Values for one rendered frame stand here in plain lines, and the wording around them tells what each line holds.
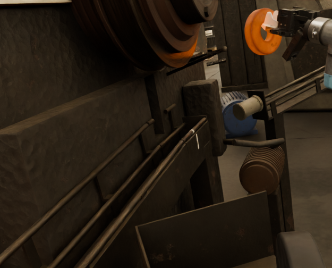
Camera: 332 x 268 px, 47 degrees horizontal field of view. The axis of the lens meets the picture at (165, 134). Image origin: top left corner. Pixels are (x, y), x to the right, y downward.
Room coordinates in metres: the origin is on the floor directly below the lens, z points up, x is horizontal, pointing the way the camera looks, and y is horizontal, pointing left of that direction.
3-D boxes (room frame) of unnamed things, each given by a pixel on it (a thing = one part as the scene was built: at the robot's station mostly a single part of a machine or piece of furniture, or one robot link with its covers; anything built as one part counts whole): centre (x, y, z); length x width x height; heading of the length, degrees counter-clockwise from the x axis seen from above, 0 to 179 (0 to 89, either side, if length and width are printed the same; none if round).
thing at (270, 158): (1.20, -0.31, 0.27); 0.22 x 0.13 x 0.53; 155
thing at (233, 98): (3.18, -0.62, 0.17); 0.57 x 0.31 x 0.34; 175
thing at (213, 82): (1.18, -0.13, 0.68); 0.11 x 0.08 x 0.24; 65
